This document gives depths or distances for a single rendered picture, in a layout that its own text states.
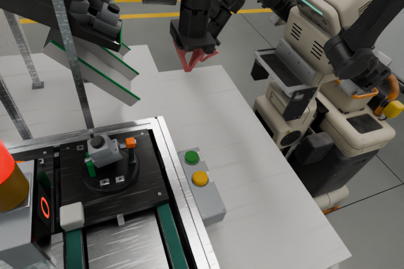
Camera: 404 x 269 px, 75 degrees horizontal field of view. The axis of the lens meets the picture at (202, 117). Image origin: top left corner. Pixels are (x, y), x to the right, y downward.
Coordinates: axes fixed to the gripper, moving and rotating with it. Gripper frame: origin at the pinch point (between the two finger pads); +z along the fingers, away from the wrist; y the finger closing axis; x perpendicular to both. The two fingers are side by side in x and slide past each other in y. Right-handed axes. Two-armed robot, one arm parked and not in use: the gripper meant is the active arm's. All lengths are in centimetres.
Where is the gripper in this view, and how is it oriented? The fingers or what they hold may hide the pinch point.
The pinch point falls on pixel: (187, 68)
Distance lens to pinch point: 60.6
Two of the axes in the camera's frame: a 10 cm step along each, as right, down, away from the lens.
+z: -1.4, 6.9, 7.1
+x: 9.3, -1.6, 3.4
